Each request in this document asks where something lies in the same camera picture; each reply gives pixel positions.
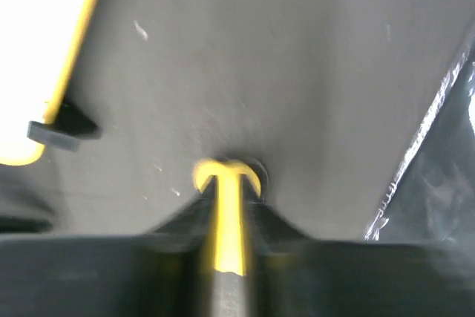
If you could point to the yellow framed whiteboard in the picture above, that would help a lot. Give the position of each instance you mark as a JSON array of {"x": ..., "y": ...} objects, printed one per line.
[{"x": 40, "y": 41}]

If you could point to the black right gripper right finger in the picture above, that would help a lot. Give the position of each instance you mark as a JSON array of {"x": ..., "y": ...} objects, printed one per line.
[{"x": 292, "y": 274}]

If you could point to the yellow black whiteboard eraser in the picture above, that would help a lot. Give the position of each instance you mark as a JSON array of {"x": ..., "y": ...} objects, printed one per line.
[{"x": 229, "y": 296}]

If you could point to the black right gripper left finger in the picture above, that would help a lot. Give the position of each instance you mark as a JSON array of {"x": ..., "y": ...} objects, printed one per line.
[{"x": 164, "y": 272}]

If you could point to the black foil sheet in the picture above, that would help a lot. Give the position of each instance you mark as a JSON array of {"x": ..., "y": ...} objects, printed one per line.
[{"x": 431, "y": 195}]

